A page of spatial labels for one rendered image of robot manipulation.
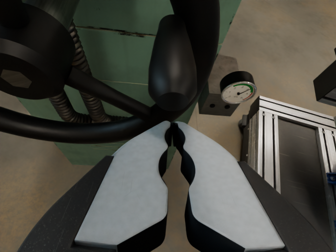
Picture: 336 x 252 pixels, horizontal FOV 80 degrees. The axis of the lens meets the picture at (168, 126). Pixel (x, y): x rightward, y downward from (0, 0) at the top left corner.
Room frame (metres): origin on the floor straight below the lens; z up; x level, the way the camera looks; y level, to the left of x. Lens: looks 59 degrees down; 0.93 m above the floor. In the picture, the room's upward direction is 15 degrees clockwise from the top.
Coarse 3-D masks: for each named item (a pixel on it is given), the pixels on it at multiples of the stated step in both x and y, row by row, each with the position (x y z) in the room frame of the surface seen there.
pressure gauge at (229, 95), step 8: (232, 72) 0.29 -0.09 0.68; (240, 72) 0.29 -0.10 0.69; (248, 72) 0.30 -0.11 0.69; (224, 80) 0.28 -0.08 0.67; (232, 80) 0.27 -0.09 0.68; (240, 80) 0.27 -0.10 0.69; (248, 80) 0.27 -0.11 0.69; (224, 88) 0.26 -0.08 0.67; (232, 88) 0.27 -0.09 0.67; (240, 88) 0.27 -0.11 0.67; (248, 88) 0.27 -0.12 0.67; (224, 96) 0.27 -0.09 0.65; (232, 96) 0.27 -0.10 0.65; (240, 96) 0.27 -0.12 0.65; (248, 96) 0.28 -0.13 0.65
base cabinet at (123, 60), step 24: (96, 48) 0.27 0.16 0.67; (120, 48) 0.28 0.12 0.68; (144, 48) 0.29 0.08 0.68; (96, 72) 0.27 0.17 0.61; (120, 72) 0.28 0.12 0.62; (144, 72) 0.29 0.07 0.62; (72, 96) 0.25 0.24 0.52; (144, 96) 0.29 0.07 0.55; (72, 144) 0.23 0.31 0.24; (96, 144) 0.25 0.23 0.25; (120, 144) 0.27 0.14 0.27
